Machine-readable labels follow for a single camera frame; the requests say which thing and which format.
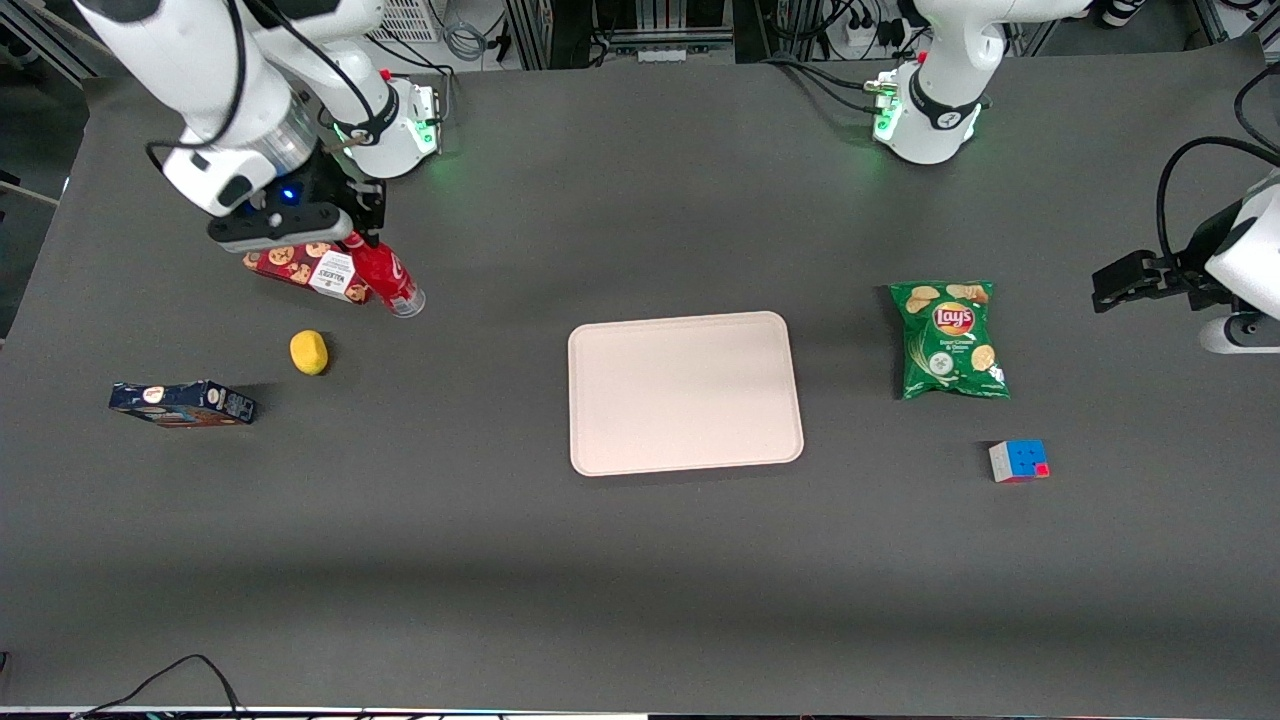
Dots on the beige plastic tray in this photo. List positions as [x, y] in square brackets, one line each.
[685, 393]

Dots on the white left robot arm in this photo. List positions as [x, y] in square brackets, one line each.
[930, 110]

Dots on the green Lay's chips bag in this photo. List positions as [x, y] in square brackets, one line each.
[950, 345]

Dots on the white vented box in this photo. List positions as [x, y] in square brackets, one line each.
[410, 18]

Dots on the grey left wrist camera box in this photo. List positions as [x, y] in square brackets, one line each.
[1245, 335]

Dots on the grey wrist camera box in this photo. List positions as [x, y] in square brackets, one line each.
[1245, 335]
[280, 230]

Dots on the yellow lemon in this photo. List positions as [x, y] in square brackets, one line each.
[309, 353]

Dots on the white power strip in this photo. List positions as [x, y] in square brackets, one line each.
[870, 35]

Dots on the red cookie box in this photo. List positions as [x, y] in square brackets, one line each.
[300, 268]

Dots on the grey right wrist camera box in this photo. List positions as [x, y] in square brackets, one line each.
[280, 230]

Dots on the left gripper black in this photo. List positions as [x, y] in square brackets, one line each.
[1186, 272]

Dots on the dark blue snack box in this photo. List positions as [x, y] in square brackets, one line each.
[185, 403]

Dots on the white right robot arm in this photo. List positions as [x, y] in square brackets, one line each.
[230, 90]

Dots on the Rubik's cube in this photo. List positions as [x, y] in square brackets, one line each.
[1018, 460]

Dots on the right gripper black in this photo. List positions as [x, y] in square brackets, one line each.
[332, 186]

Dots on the red coke bottle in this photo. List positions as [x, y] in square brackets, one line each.
[390, 280]

